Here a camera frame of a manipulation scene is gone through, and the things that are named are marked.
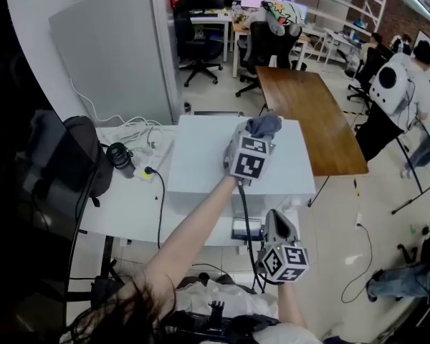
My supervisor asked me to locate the light wood office desk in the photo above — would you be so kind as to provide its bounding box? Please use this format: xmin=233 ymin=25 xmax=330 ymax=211
xmin=231 ymin=21 xmax=311 ymax=79

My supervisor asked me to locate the black backpack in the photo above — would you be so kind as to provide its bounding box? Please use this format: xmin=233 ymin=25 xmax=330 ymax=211
xmin=62 ymin=115 xmax=114 ymax=207

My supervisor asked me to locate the black rolling chair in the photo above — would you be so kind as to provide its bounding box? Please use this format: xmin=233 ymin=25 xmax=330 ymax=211
xmin=396 ymin=226 xmax=430 ymax=264

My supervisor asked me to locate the person's white clothing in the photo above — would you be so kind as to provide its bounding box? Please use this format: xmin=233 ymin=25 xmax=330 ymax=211
xmin=175 ymin=277 xmax=322 ymax=344

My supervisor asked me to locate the large black screen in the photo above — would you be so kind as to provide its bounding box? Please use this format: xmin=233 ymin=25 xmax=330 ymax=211
xmin=0 ymin=0 xmax=107 ymax=344

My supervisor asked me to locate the black corrugated cable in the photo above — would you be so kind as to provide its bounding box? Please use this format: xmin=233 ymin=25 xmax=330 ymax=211
xmin=236 ymin=179 xmax=268 ymax=295

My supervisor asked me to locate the white cable bundle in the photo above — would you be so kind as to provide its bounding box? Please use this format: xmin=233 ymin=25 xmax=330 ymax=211
xmin=70 ymin=79 xmax=175 ymax=153

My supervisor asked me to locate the grey partition panel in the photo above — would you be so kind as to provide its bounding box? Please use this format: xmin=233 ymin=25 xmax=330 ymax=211
xmin=49 ymin=0 xmax=182 ymax=127

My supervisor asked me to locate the person's right forearm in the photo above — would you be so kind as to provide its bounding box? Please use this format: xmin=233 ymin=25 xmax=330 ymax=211
xmin=277 ymin=281 xmax=309 ymax=331

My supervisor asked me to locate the white shelving rack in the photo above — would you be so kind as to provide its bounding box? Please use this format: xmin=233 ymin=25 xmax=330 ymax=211
xmin=295 ymin=0 xmax=387 ymax=66

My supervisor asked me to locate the black camera lens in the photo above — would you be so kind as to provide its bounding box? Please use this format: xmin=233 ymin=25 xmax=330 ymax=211
xmin=106 ymin=142 xmax=136 ymax=179

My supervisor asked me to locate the person's left forearm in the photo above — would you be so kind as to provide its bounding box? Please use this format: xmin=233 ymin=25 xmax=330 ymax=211
xmin=143 ymin=176 xmax=239 ymax=302

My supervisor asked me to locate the grey-blue cloth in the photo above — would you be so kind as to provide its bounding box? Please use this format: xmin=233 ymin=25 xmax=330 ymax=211
xmin=246 ymin=114 xmax=283 ymax=139

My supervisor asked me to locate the black whiteboard stand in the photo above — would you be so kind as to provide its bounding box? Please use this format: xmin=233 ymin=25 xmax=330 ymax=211
xmin=391 ymin=120 xmax=430 ymax=215

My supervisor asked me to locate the white round backpack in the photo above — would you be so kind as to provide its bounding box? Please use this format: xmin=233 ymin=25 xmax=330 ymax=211
xmin=368 ymin=54 xmax=416 ymax=116

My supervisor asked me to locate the small black device box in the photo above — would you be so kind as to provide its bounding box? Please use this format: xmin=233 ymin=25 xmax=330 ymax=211
xmin=231 ymin=216 xmax=265 ymax=240

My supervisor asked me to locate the black office chair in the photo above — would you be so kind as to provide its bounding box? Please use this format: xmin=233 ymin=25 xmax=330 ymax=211
xmin=173 ymin=0 xmax=225 ymax=88
xmin=345 ymin=47 xmax=395 ymax=111
xmin=235 ymin=20 xmax=304 ymax=98

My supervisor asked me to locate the black power cable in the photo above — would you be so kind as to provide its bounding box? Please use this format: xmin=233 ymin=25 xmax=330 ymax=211
xmin=143 ymin=166 xmax=166 ymax=249

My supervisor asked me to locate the black floor cable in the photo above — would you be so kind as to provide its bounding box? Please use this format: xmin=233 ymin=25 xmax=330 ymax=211
xmin=340 ymin=223 xmax=374 ymax=303

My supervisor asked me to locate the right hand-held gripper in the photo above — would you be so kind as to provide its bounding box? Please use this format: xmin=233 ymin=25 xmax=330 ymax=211
xmin=256 ymin=209 xmax=310 ymax=285

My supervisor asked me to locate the white office desk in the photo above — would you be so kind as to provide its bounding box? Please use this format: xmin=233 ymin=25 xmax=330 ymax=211
xmin=189 ymin=11 xmax=234 ymax=54

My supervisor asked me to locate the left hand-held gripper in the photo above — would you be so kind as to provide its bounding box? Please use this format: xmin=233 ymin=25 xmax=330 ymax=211
xmin=222 ymin=120 xmax=276 ymax=186

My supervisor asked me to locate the white microwave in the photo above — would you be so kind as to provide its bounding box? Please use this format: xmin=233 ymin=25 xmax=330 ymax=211
xmin=166 ymin=115 xmax=317 ymax=216

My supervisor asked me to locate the black screen stand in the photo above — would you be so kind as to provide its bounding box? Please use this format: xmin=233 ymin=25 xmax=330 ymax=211
xmin=66 ymin=234 xmax=130 ymax=307

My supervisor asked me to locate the wooden table with black legs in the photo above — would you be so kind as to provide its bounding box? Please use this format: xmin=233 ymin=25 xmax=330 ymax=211
xmin=254 ymin=65 xmax=370 ymax=207

